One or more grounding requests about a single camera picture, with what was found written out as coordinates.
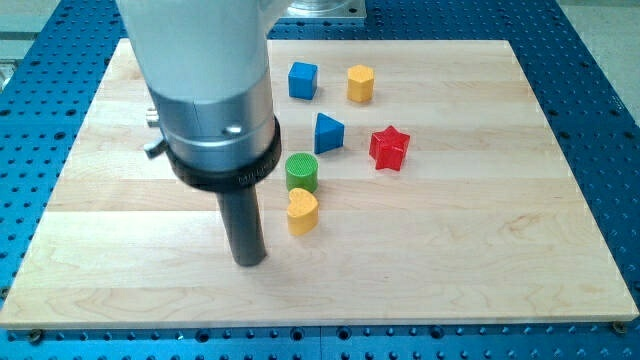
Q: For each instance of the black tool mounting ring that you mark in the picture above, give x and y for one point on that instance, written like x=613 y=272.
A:
x=232 y=180

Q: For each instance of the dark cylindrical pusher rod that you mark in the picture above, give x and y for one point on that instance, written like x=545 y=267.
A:
x=241 y=217

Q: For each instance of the yellow heart block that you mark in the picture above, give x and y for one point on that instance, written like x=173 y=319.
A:
x=302 y=211

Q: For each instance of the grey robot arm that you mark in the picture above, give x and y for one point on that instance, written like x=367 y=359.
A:
x=206 y=66

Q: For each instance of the red star block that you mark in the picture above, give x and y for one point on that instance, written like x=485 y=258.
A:
x=388 y=148

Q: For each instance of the green cylinder block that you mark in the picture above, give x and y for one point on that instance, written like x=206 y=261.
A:
x=302 y=172

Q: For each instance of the blue triangle block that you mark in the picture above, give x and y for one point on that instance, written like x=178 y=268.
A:
x=328 y=134

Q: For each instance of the blue cube block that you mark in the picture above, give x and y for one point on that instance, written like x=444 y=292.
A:
x=302 y=80

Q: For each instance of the yellow hexagon block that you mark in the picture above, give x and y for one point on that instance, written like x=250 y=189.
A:
x=360 y=83

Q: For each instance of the wooden board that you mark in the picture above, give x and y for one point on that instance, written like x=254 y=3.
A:
x=484 y=223

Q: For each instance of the blue perforated metal table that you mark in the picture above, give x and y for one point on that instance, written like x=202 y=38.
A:
x=49 y=95

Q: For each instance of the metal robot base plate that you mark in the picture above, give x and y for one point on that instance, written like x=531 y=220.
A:
x=326 y=9

